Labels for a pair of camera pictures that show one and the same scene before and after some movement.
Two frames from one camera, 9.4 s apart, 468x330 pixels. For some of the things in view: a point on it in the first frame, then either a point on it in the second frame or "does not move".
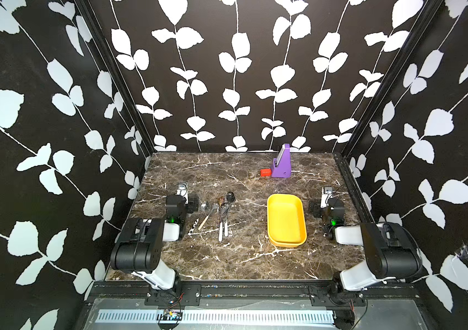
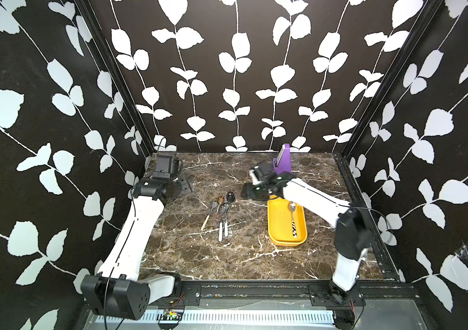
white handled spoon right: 226,211 does not move
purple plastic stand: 282,166 does not move
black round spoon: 230,196 does not move
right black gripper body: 320,212 to 255,192
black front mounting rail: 256,294 does not move
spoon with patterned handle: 193,227 to 292,206
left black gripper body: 187,207 to 182,185
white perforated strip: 221,316 does not move
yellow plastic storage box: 286,225 does not move
